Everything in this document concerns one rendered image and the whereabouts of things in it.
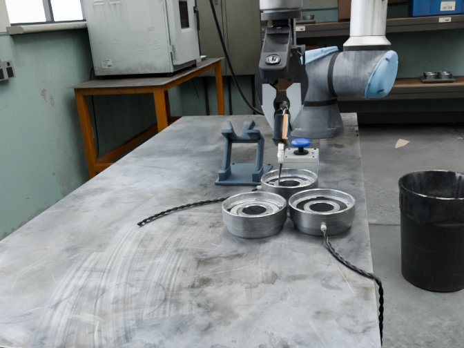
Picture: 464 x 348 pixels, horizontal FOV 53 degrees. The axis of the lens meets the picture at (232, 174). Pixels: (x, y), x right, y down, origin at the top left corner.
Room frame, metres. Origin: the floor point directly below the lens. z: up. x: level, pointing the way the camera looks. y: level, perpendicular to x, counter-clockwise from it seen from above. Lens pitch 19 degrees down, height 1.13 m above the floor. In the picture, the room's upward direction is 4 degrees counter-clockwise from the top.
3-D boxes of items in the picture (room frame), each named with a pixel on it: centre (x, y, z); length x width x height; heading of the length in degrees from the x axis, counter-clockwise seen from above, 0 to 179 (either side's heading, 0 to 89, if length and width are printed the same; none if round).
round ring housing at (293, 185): (0.81, -0.11, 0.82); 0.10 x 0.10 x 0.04
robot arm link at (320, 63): (1.28, -0.25, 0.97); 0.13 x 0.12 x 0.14; 54
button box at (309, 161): (0.95, -0.15, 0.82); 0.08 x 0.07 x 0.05; 166
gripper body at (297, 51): (0.87, -0.11, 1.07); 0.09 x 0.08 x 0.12; 163
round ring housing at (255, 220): (0.70, -0.03, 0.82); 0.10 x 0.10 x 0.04
